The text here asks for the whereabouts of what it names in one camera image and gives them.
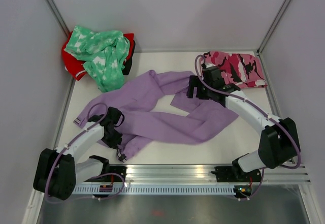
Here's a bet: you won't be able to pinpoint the pink camouflage trousers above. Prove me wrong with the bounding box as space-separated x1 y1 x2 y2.
203 51 267 88

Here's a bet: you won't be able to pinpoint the purple trousers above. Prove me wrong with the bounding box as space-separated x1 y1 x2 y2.
74 70 238 162

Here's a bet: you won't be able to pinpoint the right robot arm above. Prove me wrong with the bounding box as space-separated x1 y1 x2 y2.
187 67 301 181

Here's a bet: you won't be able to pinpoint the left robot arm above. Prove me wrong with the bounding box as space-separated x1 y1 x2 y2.
33 107 125 201

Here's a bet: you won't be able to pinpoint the black garment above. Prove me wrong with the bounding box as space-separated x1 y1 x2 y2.
122 40 136 76

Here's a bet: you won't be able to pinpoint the green tie-dye garment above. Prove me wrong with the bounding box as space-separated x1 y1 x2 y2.
64 25 130 93

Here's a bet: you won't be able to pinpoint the red garment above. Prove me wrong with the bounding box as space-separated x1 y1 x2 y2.
61 32 135 81

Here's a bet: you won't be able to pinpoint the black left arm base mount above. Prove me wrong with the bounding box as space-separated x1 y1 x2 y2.
86 165 127 184

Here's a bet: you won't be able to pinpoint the white slotted cable duct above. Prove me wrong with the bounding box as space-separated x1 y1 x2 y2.
73 184 235 196

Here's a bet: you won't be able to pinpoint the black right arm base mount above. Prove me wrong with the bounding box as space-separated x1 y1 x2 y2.
210 166 262 183

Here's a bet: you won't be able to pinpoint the aluminium frame post right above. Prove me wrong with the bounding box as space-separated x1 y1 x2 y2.
256 0 293 56

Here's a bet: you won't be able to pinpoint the aluminium frame post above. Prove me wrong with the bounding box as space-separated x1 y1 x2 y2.
45 0 70 37
256 0 293 56

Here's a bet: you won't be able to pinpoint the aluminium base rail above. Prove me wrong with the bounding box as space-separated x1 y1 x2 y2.
125 164 311 185

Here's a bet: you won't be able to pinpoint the aluminium frame post left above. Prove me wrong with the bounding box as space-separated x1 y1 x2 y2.
45 0 70 37

